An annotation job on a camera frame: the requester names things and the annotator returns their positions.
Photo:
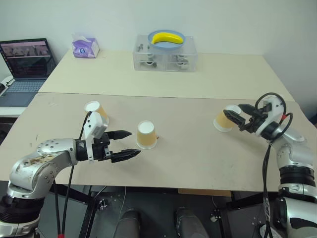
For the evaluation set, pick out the open laptop computer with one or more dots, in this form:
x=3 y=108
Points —
x=27 y=62

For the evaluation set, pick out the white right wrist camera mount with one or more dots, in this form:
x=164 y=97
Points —
x=275 y=102

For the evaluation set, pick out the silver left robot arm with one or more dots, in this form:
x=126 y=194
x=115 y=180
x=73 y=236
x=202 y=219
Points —
x=34 y=163

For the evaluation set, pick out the small metal bracket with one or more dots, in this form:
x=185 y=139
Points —
x=102 y=203

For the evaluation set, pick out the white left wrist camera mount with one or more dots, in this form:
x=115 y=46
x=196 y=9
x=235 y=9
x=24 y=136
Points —
x=95 y=124

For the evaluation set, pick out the black table frame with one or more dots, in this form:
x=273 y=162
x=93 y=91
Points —
x=85 y=210

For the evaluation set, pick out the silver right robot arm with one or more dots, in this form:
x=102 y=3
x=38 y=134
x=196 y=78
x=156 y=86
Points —
x=294 y=151

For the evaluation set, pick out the blue plate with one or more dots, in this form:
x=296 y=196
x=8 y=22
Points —
x=168 y=45

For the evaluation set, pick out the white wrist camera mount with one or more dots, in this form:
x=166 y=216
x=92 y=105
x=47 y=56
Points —
x=95 y=124
x=275 y=102

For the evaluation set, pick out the brown cardboard piece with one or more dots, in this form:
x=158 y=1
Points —
x=204 y=192

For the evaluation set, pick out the purple tissue box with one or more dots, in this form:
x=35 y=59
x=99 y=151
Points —
x=85 y=48

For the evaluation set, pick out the tan paper cup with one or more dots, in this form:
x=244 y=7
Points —
x=223 y=122
x=100 y=110
x=146 y=137

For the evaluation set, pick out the yellow banana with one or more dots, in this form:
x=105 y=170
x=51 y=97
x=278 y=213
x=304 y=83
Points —
x=164 y=37

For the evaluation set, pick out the dark rounded shape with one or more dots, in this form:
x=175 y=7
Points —
x=129 y=224
x=192 y=224

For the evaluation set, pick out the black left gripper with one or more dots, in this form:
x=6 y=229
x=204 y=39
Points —
x=101 y=148

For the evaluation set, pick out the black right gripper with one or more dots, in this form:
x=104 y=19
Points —
x=257 y=119

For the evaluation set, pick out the clear acrylic drawer box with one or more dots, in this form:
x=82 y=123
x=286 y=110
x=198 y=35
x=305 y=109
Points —
x=164 y=59

